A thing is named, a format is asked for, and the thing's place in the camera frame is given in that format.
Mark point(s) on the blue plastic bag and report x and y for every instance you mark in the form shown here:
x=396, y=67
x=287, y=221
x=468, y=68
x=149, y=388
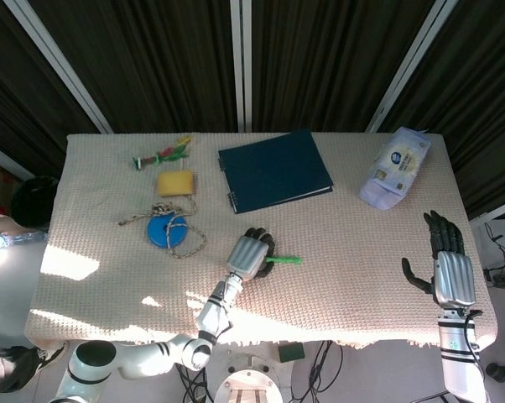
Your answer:
x=9, y=241

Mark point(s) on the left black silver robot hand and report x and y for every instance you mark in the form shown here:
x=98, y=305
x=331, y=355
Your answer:
x=248, y=256

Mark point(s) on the dark green box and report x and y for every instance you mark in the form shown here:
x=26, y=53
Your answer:
x=291, y=352

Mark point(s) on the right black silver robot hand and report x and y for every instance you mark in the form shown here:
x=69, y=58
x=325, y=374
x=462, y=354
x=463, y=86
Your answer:
x=454, y=277

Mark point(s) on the yellow sponge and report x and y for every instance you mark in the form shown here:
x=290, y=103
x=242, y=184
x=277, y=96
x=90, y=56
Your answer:
x=175, y=182

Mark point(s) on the round white robot base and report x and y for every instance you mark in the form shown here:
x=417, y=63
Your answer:
x=248, y=378

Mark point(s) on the white black shoe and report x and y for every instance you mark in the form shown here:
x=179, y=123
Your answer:
x=51, y=354

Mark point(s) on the beige waffle tablecloth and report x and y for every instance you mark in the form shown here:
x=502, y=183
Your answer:
x=319, y=302

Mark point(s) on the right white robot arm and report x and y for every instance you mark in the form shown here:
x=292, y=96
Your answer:
x=458, y=357

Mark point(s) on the dark brown curtain panel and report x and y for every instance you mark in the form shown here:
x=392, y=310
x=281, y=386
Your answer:
x=152, y=63
x=319, y=63
x=17, y=84
x=487, y=105

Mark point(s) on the black bag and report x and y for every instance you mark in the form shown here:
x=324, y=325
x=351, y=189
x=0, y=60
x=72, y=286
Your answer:
x=32, y=201

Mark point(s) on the lilac wet wipes pack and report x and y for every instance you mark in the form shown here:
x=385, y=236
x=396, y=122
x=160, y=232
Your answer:
x=397, y=168

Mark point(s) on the white metal frame post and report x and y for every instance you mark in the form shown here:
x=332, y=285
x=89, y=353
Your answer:
x=413, y=63
x=241, y=63
x=59, y=63
x=496, y=212
x=5, y=156

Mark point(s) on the blue round disc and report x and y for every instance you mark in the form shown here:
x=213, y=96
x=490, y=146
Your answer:
x=158, y=233

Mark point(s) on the colourful feather shuttlecock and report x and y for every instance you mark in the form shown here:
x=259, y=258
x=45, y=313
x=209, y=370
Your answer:
x=164, y=156

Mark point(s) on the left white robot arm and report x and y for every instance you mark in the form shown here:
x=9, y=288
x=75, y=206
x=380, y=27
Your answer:
x=212, y=315

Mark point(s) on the black tripod foot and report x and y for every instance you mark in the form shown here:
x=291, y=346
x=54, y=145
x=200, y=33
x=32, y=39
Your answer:
x=502, y=370

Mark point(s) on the person leg black trousers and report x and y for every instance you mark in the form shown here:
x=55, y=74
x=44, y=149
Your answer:
x=9, y=369

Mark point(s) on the green stick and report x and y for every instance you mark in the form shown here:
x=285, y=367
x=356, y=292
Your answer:
x=286, y=260

